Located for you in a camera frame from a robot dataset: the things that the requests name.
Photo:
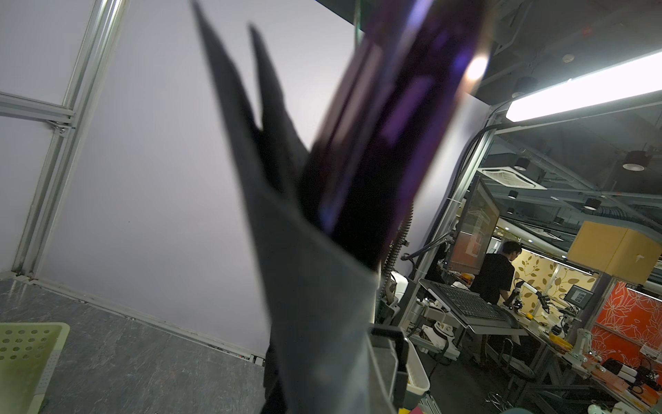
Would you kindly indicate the purple metallic spoon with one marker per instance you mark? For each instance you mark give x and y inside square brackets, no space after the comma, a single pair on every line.
[415,64]

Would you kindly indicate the computer monitor on stand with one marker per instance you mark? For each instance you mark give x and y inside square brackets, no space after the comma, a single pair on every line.
[474,231]

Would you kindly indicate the black keyboard on desk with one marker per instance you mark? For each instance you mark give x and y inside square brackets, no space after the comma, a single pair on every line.
[471,308]

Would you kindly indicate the person in black shirt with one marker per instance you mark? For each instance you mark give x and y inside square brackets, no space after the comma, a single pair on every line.
[495,277]

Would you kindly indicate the white bin with tools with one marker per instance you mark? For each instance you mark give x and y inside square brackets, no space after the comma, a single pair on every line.
[418,383]

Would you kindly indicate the light green perforated plastic basket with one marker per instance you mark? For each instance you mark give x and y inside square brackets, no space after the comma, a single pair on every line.
[29,356]

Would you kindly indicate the ceiling light strip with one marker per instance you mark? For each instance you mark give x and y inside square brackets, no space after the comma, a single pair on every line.
[629,79]

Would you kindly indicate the aluminium enclosure frame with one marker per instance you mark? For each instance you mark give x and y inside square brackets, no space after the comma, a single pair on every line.
[53,55]

